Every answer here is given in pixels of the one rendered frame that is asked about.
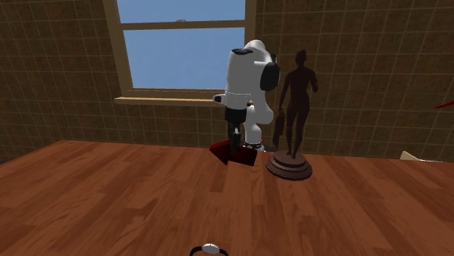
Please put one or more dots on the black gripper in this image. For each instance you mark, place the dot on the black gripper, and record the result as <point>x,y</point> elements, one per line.
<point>236,115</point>

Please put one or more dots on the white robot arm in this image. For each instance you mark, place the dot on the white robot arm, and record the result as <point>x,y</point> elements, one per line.
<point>244,76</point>

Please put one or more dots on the dark brown human figure statue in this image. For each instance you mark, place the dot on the dark brown human figure statue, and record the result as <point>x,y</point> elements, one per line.
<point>298,92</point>

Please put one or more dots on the wooden framed window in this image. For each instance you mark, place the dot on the wooden framed window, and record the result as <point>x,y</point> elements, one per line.
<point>181,56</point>

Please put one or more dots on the black wristwatch with white face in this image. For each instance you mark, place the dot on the black wristwatch with white face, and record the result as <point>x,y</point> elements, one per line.
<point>210,249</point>

